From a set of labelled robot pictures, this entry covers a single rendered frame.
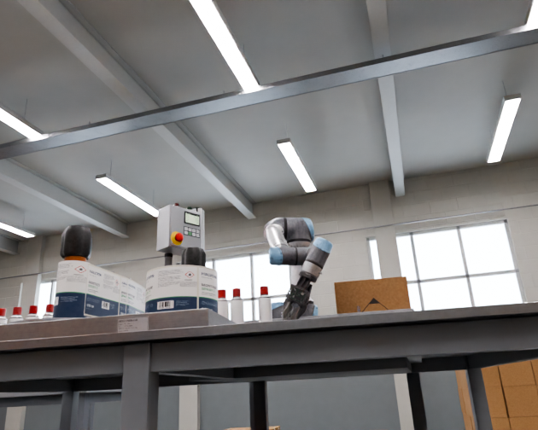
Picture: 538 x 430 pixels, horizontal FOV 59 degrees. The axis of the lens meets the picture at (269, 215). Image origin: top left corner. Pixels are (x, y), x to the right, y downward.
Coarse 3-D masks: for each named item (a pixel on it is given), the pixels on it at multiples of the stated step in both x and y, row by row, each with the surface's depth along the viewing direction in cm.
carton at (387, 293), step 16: (336, 288) 202; (352, 288) 201; (368, 288) 200; (384, 288) 199; (400, 288) 197; (336, 304) 200; (352, 304) 199; (368, 304) 198; (384, 304) 197; (400, 304) 195
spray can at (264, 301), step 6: (264, 288) 186; (264, 294) 185; (258, 300) 185; (264, 300) 184; (270, 300) 185; (264, 306) 183; (270, 306) 184; (264, 312) 182; (270, 312) 183; (264, 318) 181; (270, 318) 182
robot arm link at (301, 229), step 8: (288, 224) 228; (296, 224) 229; (304, 224) 229; (312, 224) 230; (288, 232) 228; (296, 232) 228; (304, 232) 228; (312, 232) 229; (288, 240) 230; (296, 240) 227; (304, 240) 227; (312, 240) 232; (296, 272) 224; (296, 280) 223; (296, 304) 218; (312, 304) 220; (312, 312) 217
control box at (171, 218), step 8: (168, 208) 206; (176, 208) 207; (184, 208) 211; (160, 216) 209; (168, 216) 204; (176, 216) 206; (200, 216) 216; (160, 224) 208; (168, 224) 203; (176, 224) 205; (184, 224) 208; (200, 224) 214; (160, 232) 207; (168, 232) 202; (176, 232) 203; (200, 232) 213; (160, 240) 205; (168, 240) 201; (184, 240) 206; (192, 240) 209; (200, 240) 212; (160, 248) 204; (168, 248) 202; (176, 248) 203; (184, 248) 205
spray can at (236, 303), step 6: (234, 288) 188; (240, 288) 189; (234, 294) 187; (240, 294) 188; (234, 300) 185; (240, 300) 186; (234, 306) 184; (240, 306) 185; (234, 312) 184; (240, 312) 184; (234, 318) 183; (240, 318) 183
